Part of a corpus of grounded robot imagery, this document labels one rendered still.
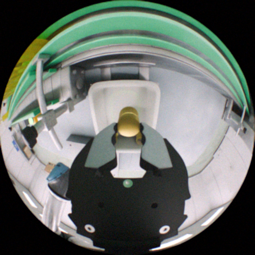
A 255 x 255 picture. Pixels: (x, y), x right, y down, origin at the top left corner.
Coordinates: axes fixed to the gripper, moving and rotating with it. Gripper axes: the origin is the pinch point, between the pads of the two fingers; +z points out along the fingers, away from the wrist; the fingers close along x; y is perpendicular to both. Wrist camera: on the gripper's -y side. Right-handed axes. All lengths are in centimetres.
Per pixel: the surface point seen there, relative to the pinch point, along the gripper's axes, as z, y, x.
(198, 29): -0.8, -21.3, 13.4
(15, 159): -71, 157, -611
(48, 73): 1.1, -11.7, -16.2
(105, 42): 2.0, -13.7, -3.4
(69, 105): 2.1, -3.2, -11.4
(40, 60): -3.8, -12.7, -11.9
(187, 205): -54, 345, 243
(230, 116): 4, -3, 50
